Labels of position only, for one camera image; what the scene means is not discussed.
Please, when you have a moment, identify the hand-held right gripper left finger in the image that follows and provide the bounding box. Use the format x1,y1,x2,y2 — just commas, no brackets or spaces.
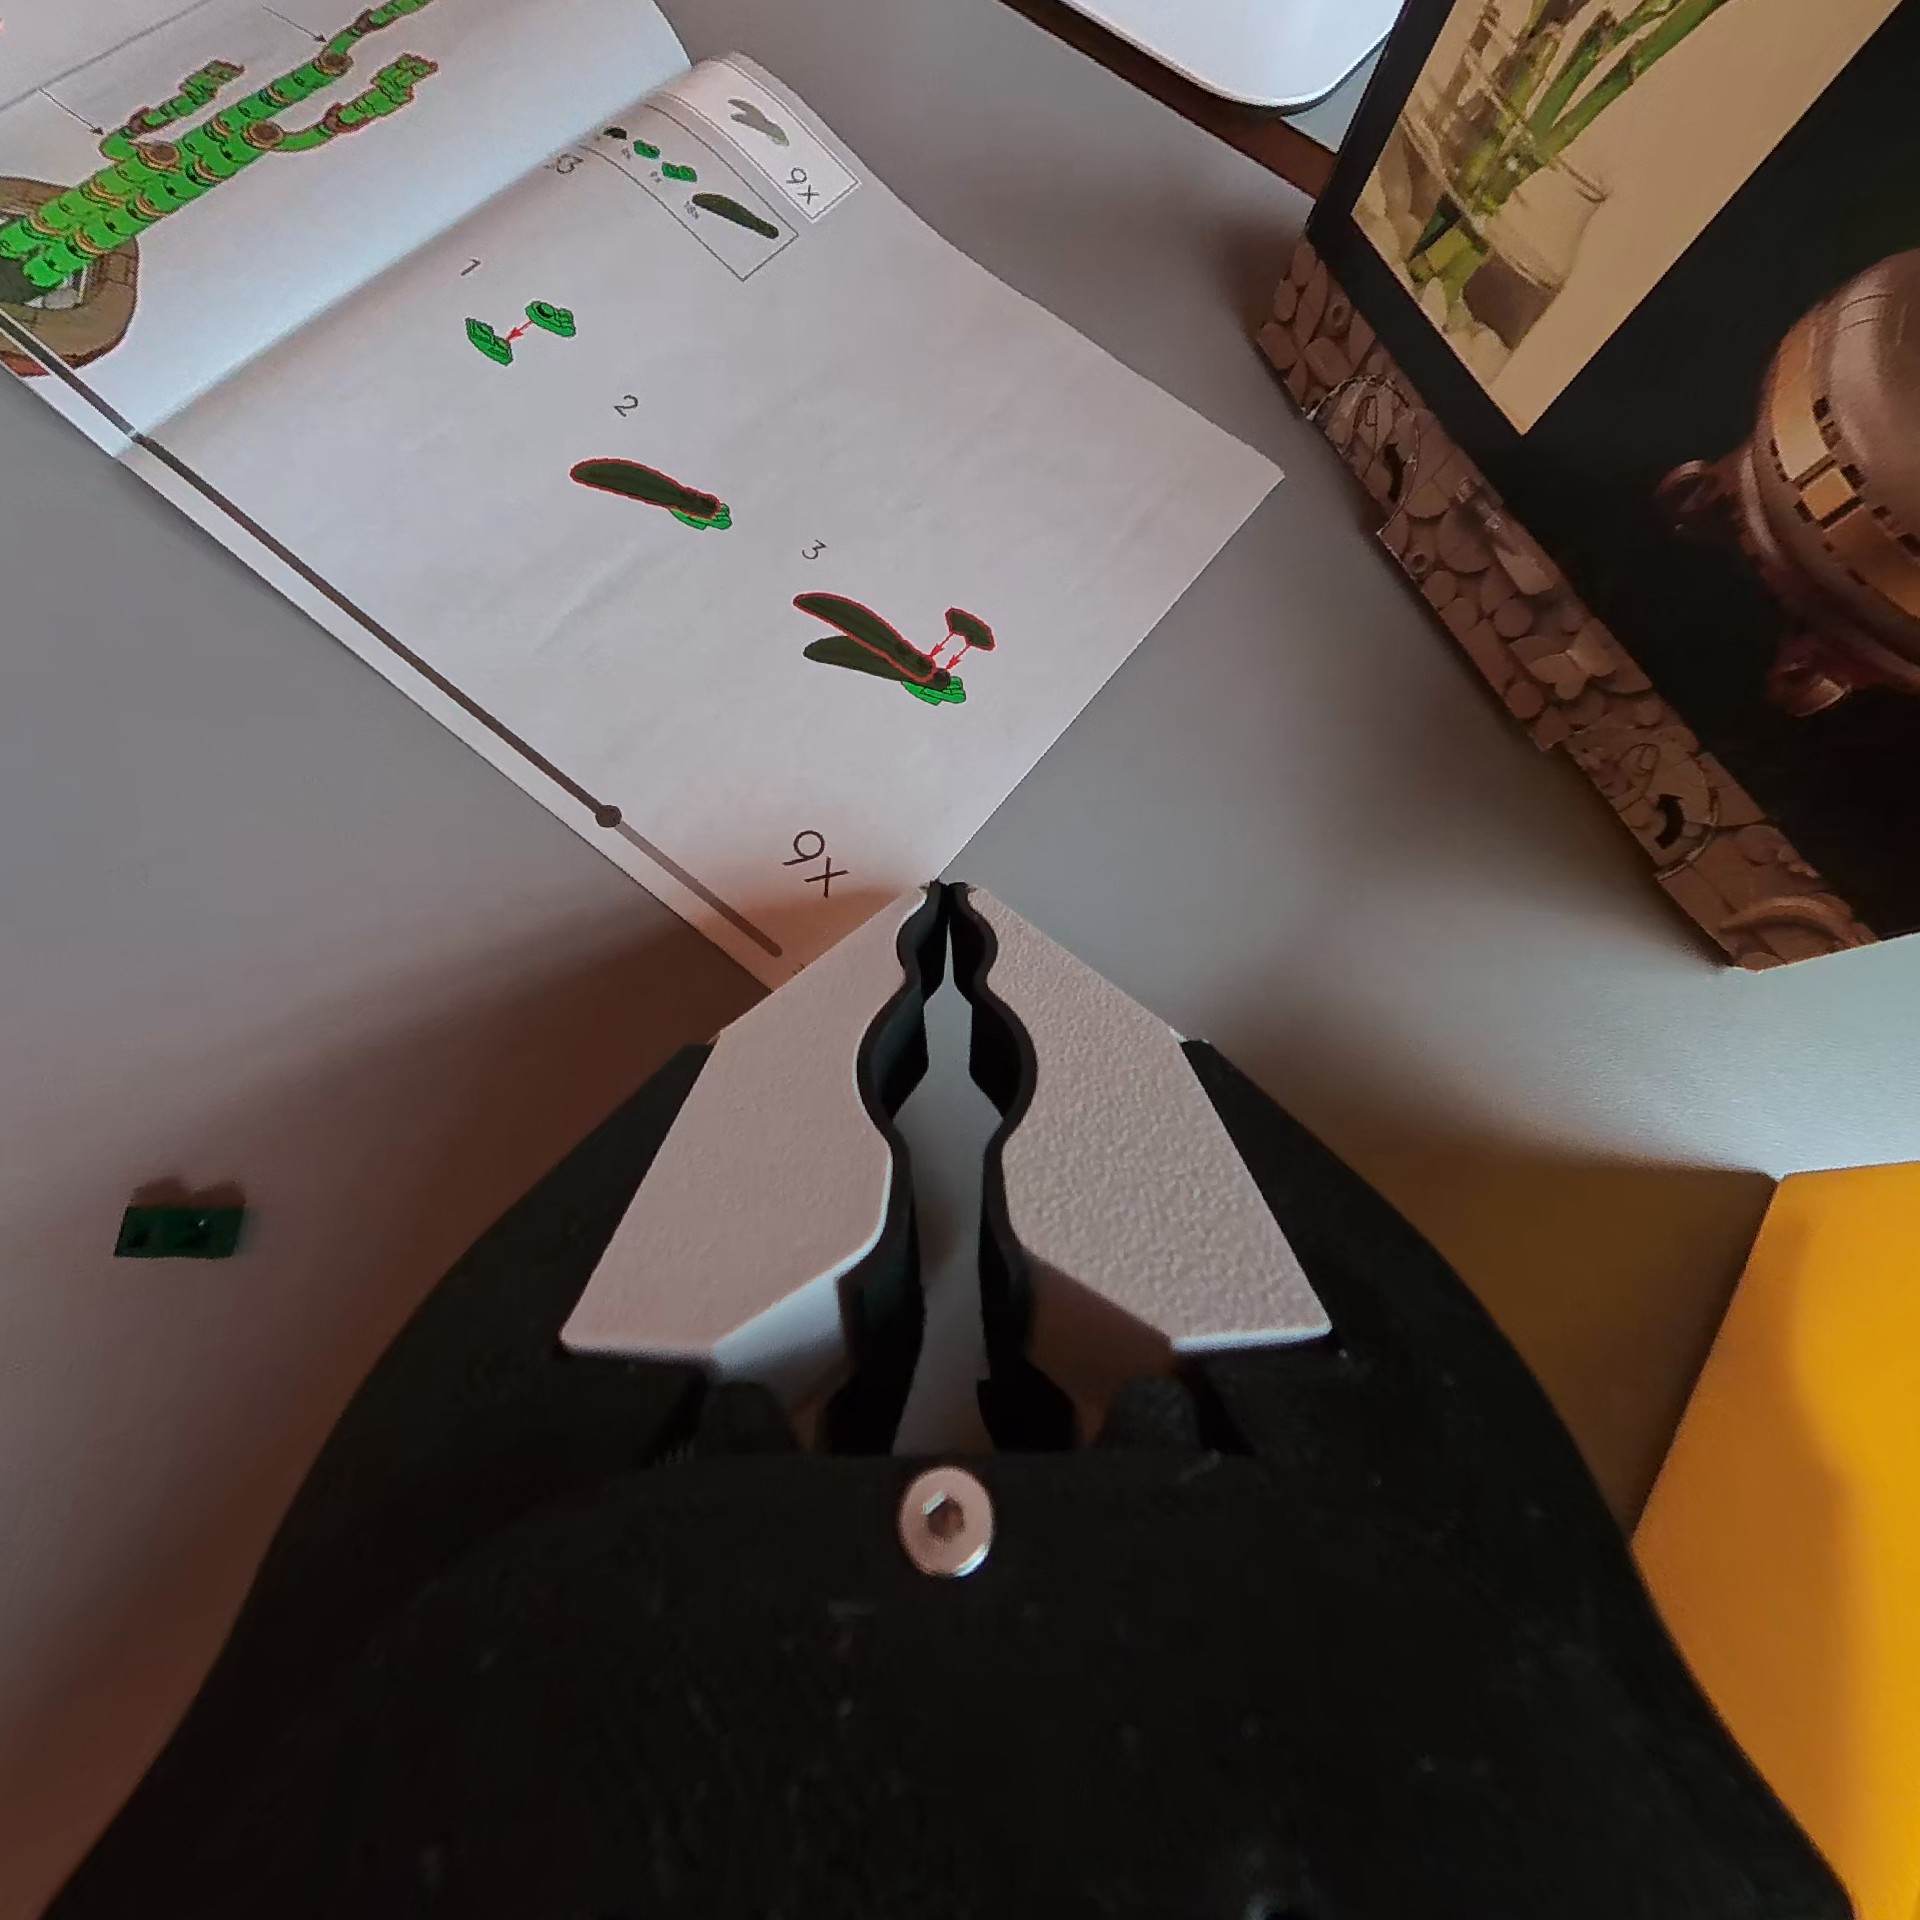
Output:
564,881,948,1454

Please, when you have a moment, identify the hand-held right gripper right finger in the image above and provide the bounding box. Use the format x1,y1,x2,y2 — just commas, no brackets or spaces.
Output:
948,881,1334,1454

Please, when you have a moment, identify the lego instruction booklet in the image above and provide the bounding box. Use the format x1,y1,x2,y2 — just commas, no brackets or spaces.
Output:
0,0,1289,994

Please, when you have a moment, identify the dark green lego plate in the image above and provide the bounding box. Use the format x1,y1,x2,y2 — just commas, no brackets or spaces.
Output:
114,1179,248,1259

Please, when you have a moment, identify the black lego set box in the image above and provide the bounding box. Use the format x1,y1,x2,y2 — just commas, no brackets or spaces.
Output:
1255,0,1920,978

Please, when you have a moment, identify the yellow box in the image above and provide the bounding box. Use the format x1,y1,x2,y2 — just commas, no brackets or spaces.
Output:
1632,1160,1920,1920

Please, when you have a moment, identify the white table base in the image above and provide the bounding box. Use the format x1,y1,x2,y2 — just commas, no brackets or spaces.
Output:
1058,0,1414,121

